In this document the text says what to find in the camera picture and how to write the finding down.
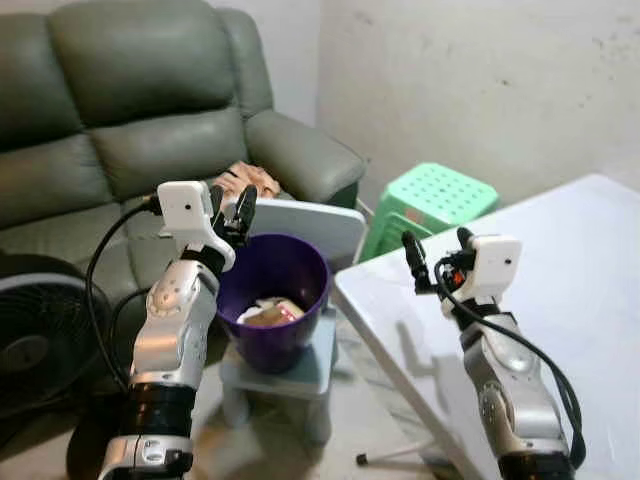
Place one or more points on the pink crumpled cloth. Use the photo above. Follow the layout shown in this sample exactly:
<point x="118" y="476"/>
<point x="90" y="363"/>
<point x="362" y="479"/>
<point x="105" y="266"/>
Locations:
<point x="248" y="180"/>

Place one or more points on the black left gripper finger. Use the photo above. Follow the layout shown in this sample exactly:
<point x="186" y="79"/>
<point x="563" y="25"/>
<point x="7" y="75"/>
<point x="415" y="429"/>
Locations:
<point x="246" y="208"/>
<point x="216" y="200"/>

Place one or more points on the green leather sofa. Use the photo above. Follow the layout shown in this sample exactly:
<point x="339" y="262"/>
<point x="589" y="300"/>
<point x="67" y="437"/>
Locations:
<point x="140" y="60"/>

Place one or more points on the black floor fan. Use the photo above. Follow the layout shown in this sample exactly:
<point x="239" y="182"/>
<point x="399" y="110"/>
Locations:
<point x="40" y="340"/>

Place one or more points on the white folding table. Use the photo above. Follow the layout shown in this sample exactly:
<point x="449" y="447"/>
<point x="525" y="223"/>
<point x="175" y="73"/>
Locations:
<point x="540" y="300"/>

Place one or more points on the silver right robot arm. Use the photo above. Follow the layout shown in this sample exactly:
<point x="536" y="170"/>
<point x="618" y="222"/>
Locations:
<point x="510" y="380"/>

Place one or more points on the grey plastic chair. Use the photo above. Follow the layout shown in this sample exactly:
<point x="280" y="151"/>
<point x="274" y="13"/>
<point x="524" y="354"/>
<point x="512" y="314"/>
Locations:
<point x="320" y="230"/>

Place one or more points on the purple plastic rubbish bin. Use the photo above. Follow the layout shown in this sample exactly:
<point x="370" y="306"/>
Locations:
<point x="290" y="262"/>

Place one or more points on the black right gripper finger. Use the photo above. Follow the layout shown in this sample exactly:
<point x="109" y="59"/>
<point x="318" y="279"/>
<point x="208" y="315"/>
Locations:
<point x="466" y="238"/>
<point x="417" y="262"/>

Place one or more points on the green plastic stool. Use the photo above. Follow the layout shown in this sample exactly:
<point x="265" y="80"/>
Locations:
<point x="430" y="195"/>

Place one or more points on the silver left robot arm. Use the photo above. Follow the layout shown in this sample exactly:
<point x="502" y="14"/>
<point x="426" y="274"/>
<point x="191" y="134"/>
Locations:
<point x="175" y="330"/>

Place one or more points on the crumpled paper trash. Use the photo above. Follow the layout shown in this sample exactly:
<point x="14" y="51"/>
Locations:
<point x="270" y="313"/>

